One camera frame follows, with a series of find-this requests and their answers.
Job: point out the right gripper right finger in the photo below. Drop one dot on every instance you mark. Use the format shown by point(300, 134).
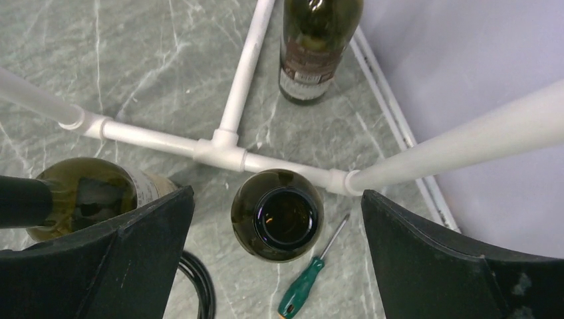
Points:
point(425, 270)

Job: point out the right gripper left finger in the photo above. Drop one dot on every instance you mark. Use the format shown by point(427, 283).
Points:
point(123, 267)

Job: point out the dark green wine bottle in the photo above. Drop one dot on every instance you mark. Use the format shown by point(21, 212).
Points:
point(74, 194)

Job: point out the olive green wine bottle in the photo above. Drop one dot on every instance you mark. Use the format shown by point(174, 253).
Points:
point(277, 215)

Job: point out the green handled screwdriver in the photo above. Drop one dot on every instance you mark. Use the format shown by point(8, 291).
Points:
point(298, 292)

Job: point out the white PVC pipe frame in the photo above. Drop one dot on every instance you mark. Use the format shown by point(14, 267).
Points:
point(529, 123)

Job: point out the brown-green wine bottle by wall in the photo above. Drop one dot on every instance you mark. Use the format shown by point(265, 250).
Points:
point(314, 37)

